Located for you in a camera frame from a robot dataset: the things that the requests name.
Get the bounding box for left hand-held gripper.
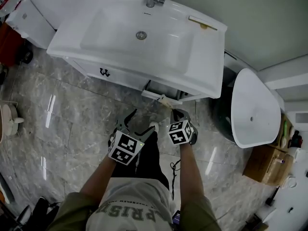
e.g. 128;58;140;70
108;108;155;166

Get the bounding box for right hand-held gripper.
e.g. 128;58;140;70
167;109;199;146

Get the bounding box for white vanity drawer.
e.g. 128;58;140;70
141;79;183;105

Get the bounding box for person's right forearm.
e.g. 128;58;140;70
179;143;205;203

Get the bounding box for person's left forearm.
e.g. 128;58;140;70
78;154;119;202

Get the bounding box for white ceramic sink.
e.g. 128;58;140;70
46;0;228;100

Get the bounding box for person's black trousers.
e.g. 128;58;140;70
112;130;170;190

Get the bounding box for white cabinet door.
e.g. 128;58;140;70
105;67;151;91
69;58;105;78

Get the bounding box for person's grey printed t-shirt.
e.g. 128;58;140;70
85;178;179;231

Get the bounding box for white oval basin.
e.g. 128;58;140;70
213;67;282;149

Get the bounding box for flat gold-edged tray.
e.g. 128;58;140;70
188;15;218;32

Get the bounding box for closed cardboard box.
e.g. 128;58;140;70
242;144;295;187

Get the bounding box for small screen device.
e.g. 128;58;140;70
171;209;181;225

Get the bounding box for open cardboard box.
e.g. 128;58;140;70
269;113;295;153

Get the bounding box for black bottle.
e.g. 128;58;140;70
290;130;304;149

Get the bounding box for black case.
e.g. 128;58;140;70
30;195;61;226

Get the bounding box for white kettle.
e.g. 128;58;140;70
287;147;308;164

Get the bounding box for black round roll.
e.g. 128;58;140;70
20;49;35;65

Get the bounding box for white water dispenser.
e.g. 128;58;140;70
5;0;57;50

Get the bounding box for black cable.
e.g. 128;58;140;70
169;158;181;201

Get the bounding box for white window frame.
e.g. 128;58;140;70
257;56;308;120

